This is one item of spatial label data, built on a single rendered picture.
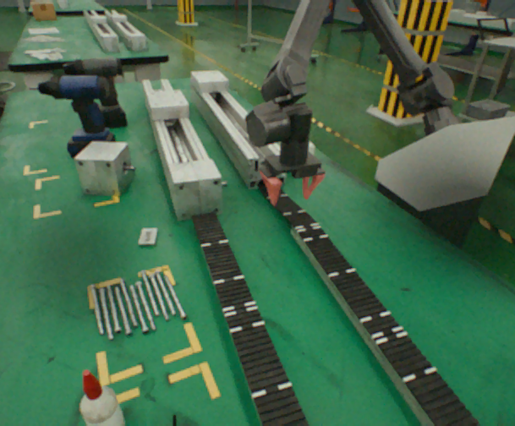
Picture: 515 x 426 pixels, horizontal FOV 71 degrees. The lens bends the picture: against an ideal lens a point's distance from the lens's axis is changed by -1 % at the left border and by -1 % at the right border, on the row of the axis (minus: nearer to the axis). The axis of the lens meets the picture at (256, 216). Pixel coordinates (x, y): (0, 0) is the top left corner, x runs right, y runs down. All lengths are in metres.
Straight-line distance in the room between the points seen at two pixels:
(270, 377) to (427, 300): 0.33
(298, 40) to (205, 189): 0.35
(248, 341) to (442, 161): 0.59
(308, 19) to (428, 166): 0.41
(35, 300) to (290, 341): 0.42
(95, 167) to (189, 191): 0.24
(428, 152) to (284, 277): 0.44
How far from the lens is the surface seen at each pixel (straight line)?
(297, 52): 0.76
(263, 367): 0.51
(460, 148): 0.92
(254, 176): 0.90
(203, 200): 0.79
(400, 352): 0.56
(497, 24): 6.04
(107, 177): 0.91
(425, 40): 3.99
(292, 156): 0.71
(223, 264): 0.64
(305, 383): 0.54
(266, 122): 0.64
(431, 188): 0.92
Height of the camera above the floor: 1.24
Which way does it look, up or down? 34 degrees down
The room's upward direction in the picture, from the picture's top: 2 degrees clockwise
